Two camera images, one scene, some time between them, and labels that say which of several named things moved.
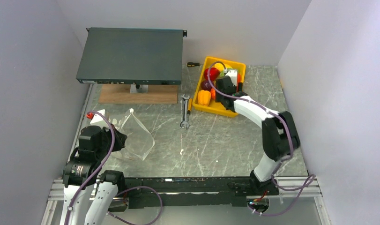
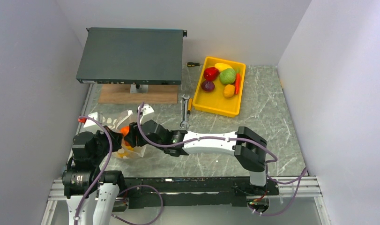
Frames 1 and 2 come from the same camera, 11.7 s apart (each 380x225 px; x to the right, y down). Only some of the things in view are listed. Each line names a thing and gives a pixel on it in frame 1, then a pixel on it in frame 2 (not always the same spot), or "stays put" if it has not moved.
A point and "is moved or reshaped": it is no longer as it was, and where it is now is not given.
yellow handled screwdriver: [189, 106] stays put
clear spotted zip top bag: [139, 141] is moved or reshaped
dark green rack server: [133, 56] stays put
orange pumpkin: [213, 93] → [124, 130]
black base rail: [194, 191] stays put
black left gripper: [120, 139] stays put
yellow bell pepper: [204, 97] → [126, 149]
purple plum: [205, 85] stays put
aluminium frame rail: [307, 185] stays put
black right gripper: [218, 96] → [131, 136]
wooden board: [120, 94] stays put
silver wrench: [185, 123] stays put
